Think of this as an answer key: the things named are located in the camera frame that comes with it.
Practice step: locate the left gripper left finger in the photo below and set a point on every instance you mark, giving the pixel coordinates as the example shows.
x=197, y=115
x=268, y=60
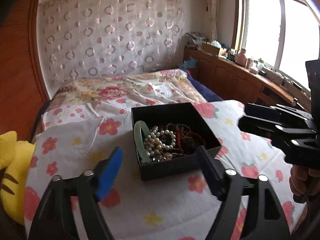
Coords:
x=54, y=215

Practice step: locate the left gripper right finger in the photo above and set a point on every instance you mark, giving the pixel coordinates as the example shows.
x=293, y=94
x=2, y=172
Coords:
x=264, y=218

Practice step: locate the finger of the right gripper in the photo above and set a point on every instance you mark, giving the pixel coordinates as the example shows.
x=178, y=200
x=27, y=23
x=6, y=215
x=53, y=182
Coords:
x=273, y=130
x=285, y=115

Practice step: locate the pale green jade bangle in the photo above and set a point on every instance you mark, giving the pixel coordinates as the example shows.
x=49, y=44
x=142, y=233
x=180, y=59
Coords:
x=140, y=129

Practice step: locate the black jewelry box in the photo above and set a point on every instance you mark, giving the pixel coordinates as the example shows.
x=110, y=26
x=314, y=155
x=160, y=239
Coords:
x=176, y=131

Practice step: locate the person's right hand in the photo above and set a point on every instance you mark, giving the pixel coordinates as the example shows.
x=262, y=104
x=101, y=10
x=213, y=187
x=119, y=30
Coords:
x=298, y=183

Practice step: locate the long wooden sideboard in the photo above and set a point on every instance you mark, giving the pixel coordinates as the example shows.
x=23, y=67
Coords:
x=231, y=81

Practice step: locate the pink bottle on sideboard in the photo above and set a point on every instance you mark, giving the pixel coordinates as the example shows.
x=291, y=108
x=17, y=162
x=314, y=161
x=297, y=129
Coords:
x=241, y=58

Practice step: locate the dark blue blanket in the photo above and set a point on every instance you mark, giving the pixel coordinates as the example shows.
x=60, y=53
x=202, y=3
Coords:
x=209, y=95

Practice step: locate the yellow striped plush toy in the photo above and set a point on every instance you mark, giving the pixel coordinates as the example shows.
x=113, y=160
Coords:
x=15, y=160

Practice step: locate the strawberry flower print bedsheet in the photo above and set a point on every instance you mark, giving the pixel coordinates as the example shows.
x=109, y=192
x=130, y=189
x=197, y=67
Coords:
x=73, y=138

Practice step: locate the cardboard box on sideboard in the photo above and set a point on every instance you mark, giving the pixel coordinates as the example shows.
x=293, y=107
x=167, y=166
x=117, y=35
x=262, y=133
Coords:
x=210, y=49

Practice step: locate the wooden wardrobe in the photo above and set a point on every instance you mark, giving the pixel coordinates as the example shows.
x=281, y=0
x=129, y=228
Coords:
x=23, y=92

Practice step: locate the floral quilt at bedhead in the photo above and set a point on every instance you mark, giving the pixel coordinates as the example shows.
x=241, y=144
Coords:
x=86, y=99

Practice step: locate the pink circle pattern curtain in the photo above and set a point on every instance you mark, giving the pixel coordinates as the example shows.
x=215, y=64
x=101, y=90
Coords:
x=98, y=38

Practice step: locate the window with brown frame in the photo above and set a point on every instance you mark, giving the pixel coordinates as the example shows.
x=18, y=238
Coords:
x=282, y=34

